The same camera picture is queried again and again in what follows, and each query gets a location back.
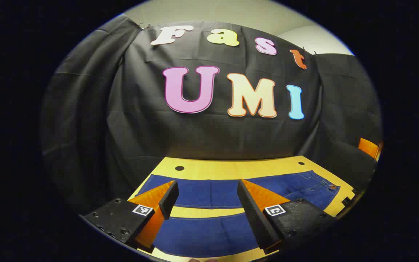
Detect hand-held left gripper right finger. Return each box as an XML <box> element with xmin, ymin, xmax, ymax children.
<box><xmin>237</xmin><ymin>179</ymin><xmax>337</xmax><ymax>255</ymax></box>

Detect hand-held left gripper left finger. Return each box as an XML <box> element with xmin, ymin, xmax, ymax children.
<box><xmin>80</xmin><ymin>180</ymin><xmax>179</xmax><ymax>254</ymax></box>

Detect blue denim jeans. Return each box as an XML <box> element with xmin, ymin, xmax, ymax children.
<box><xmin>136</xmin><ymin>170</ymin><xmax>341</xmax><ymax>258</ymax></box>

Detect black backdrop cloth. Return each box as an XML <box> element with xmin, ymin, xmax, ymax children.
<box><xmin>40</xmin><ymin>15</ymin><xmax>383</xmax><ymax>219</ymax></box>

